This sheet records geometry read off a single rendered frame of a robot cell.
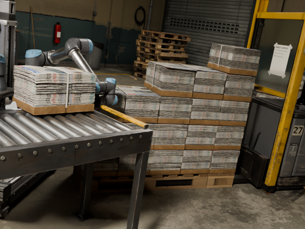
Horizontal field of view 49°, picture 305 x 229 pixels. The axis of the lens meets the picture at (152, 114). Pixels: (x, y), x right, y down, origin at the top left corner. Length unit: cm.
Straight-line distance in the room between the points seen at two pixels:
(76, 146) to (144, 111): 119
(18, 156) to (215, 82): 188
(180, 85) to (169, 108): 21
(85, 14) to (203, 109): 763
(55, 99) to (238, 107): 173
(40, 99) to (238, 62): 174
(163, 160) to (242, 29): 743
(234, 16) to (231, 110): 726
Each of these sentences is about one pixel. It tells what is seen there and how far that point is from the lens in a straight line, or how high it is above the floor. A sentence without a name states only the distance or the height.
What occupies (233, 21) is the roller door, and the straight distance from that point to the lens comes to 1014.
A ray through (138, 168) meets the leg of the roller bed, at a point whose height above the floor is 58.
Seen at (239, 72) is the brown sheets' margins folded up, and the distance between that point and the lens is 299.
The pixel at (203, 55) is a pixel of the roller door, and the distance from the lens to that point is 1063.
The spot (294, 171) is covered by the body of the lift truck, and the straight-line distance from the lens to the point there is 356.
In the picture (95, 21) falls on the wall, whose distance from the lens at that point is 1036.
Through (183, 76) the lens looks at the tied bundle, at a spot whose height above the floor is 100.
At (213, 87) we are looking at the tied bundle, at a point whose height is 94.
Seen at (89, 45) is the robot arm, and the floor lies 116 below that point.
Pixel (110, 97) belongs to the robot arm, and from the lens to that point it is 236.
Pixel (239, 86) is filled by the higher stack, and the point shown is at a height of 97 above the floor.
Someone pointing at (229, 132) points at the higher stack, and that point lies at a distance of 310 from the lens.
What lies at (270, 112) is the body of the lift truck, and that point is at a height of 71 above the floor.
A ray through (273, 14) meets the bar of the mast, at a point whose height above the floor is 163.
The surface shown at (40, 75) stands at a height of 102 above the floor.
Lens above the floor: 133
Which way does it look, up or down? 14 degrees down
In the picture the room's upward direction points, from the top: 8 degrees clockwise
